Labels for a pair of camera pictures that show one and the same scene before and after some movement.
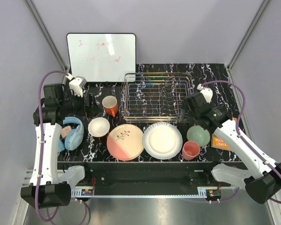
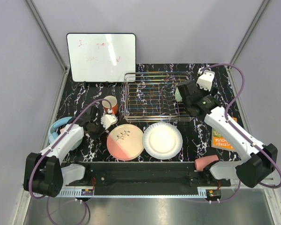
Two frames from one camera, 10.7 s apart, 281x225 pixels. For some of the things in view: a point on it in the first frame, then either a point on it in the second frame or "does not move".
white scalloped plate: [162, 140] does not move
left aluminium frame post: [48, 36] does not move
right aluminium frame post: [261, 8] does not move
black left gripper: [85, 110] → [103, 130]
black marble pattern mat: [141, 121] does not move
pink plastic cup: [190, 149] → [201, 162]
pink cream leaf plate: [125, 142] does not move
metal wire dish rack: [155, 97] does not move
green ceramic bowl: [197, 134] → [178, 95]
